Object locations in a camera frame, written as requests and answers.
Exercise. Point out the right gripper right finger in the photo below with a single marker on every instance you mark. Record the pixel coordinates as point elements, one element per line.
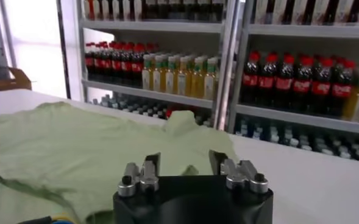
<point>238,173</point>

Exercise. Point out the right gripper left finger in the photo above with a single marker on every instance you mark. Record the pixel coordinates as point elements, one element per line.
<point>148,175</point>

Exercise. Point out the green short sleeve shirt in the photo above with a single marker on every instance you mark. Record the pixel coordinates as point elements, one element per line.
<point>75,146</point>

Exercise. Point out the cola bottle red cap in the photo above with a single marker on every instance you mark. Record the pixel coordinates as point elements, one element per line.
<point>341,90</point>
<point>107,65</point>
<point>250,80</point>
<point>266,82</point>
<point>321,88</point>
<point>137,68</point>
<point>97,65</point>
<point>116,67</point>
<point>89,65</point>
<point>301,86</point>
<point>126,68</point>
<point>284,83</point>

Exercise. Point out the white metal shelf unit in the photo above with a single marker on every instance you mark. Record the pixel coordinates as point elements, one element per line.
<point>151,25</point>
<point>304,30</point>

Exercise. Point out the brown cardboard box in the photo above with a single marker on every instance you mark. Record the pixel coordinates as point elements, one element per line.
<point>17,82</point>

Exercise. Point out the black window frame bar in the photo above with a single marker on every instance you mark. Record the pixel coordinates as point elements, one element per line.
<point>64,61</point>

